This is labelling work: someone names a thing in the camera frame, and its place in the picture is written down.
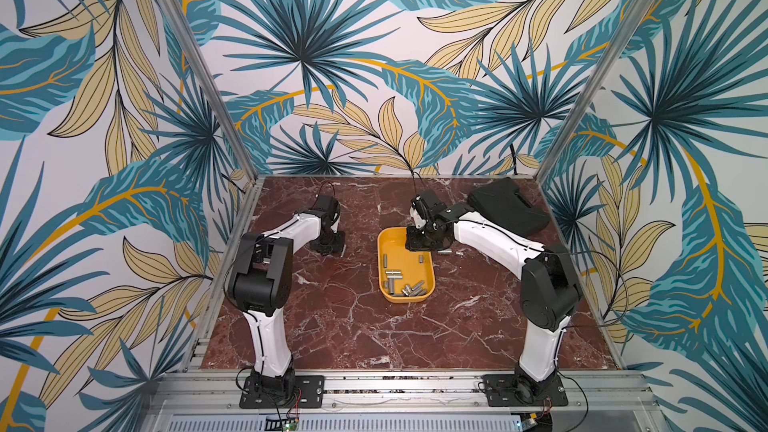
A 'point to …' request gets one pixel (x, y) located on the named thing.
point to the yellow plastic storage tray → (404, 276)
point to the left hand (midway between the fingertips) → (334, 249)
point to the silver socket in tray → (421, 259)
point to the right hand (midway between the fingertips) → (410, 244)
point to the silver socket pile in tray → (393, 275)
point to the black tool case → (502, 201)
